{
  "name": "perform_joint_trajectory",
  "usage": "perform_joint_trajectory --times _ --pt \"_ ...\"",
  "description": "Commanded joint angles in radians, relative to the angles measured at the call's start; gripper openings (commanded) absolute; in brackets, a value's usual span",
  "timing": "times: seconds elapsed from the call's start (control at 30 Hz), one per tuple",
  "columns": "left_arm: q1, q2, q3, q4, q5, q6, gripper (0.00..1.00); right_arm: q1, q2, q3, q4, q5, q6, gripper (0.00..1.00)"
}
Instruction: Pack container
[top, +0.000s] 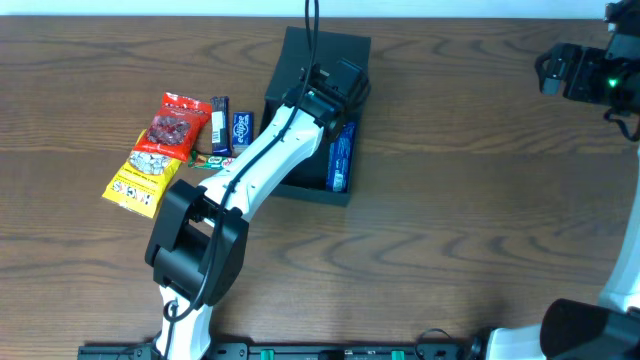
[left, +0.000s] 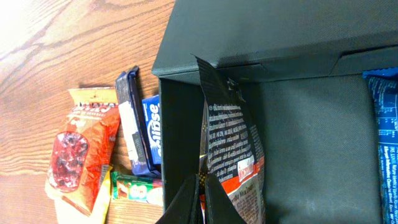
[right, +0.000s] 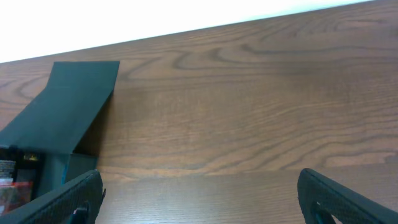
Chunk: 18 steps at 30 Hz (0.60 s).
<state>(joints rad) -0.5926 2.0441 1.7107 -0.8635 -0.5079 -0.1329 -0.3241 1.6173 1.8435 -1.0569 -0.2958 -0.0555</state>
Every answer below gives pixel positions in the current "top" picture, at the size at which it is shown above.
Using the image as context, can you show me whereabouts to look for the long blue cookie pack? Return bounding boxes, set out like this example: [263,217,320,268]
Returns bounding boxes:
[326,122,356,193]

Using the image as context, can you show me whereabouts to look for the dark green lidded box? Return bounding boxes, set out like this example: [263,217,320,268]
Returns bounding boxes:
[259,26,371,207]

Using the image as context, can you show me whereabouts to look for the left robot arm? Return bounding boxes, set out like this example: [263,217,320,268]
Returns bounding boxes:
[145,59,370,359]

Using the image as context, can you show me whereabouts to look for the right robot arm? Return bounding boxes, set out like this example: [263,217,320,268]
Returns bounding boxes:
[467,0,639,360]

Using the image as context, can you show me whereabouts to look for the blue Eclipse mint tin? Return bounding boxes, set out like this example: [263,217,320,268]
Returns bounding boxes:
[232,112,254,154]

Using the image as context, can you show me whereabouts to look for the dark blue candy bar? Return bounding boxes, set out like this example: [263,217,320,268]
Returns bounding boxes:
[211,96,232,156]

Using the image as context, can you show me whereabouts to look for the green red KitKat bar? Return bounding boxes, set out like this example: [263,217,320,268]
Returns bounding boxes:
[188,150,234,171]

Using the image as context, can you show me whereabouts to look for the red snack bag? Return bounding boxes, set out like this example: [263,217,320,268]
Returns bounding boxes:
[133,92,212,162]

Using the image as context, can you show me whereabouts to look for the yellow snack bag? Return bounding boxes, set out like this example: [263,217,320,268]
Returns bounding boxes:
[102,150,181,218]

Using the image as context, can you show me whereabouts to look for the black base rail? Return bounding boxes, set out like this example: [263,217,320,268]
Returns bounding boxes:
[77,342,483,360]

